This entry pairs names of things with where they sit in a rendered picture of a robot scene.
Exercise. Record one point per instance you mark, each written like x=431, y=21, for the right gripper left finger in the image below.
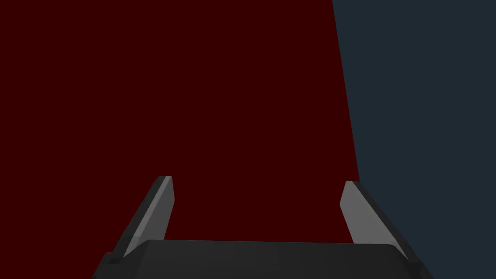
x=153, y=215

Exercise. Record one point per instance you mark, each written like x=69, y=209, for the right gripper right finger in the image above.
x=368, y=219

